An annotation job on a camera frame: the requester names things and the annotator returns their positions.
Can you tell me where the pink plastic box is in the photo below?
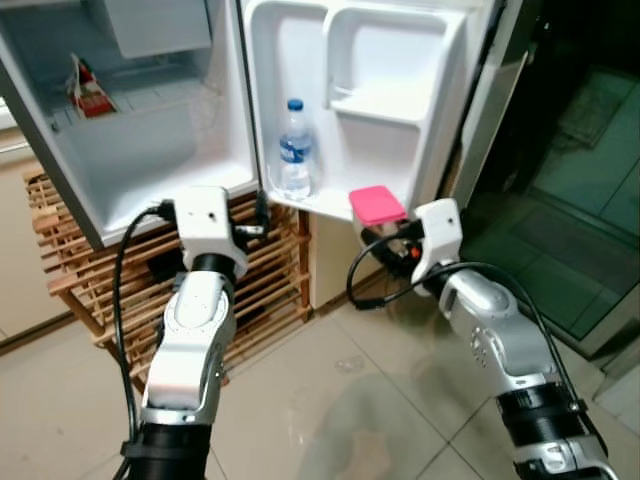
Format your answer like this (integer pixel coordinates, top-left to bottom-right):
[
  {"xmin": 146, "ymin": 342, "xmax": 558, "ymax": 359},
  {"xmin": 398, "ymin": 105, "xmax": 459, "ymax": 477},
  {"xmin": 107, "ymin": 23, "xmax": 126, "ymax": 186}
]
[{"xmin": 348, "ymin": 185, "xmax": 409, "ymax": 229}]

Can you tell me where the white mini fridge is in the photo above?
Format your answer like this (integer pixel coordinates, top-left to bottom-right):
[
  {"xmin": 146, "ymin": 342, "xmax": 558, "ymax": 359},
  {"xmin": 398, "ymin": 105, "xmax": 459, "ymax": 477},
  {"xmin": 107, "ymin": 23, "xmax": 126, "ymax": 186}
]
[{"xmin": 0, "ymin": 0, "xmax": 506, "ymax": 251}]

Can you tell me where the wooden slatted rack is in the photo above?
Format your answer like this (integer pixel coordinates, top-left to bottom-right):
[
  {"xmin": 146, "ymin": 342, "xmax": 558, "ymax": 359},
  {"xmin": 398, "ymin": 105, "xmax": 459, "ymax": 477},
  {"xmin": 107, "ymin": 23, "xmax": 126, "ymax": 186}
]
[{"xmin": 25, "ymin": 170, "xmax": 314, "ymax": 387}]

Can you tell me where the clear water bottle blue label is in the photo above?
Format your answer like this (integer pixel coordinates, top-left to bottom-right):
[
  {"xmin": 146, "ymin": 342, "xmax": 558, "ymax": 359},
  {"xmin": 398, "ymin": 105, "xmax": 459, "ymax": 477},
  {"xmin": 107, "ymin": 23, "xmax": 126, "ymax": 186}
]
[{"xmin": 278, "ymin": 97, "xmax": 317, "ymax": 202}]

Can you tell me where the dark glass sliding door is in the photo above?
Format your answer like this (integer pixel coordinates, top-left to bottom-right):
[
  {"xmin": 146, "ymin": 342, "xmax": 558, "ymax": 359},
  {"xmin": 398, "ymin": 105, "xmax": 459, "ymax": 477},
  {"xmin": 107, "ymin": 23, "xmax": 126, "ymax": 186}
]
[{"xmin": 455, "ymin": 0, "xmax": 640, "ymax": 353}]

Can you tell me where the red white snack packet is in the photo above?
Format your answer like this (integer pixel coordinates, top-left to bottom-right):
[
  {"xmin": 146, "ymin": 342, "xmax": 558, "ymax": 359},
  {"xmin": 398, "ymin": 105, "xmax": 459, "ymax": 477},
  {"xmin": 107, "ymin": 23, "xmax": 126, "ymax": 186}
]
[{"xmin": 65, "ymin": 52, "xmax": 117, "ymax": 120}]

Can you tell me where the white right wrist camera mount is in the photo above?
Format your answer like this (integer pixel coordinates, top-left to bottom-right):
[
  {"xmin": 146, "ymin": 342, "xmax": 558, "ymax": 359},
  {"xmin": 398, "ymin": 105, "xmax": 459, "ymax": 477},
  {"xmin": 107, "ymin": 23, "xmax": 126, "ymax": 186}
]
[{"xmin": 410, "ymin": 198, "xmax": 463, "ymax": 286}]

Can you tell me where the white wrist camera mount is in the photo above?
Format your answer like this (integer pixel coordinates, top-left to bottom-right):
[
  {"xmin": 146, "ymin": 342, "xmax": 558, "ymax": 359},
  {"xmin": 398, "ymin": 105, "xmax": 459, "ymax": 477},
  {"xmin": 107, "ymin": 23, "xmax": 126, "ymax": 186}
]
[
  {"xmin": 410, "ymin": 198, "xmax": 463, "ymax": 286},
  {"xmin": 172, "ymin": 185, "xmax": 251, "ymax": 276}
]

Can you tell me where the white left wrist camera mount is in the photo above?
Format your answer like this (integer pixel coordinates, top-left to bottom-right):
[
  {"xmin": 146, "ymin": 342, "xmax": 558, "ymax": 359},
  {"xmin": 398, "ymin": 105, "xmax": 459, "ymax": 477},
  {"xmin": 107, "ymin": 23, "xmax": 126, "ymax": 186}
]
[{"xmin": 172, "ymin": 185, "xmax": 251, "ymax": 276}]

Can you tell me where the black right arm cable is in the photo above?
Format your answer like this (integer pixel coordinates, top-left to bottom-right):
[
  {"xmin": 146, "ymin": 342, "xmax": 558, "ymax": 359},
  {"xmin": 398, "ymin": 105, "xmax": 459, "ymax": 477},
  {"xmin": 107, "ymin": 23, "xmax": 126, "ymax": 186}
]
[{"xmin": 346, "ymin": 230, "xmax": 563, "ymax": 373}]

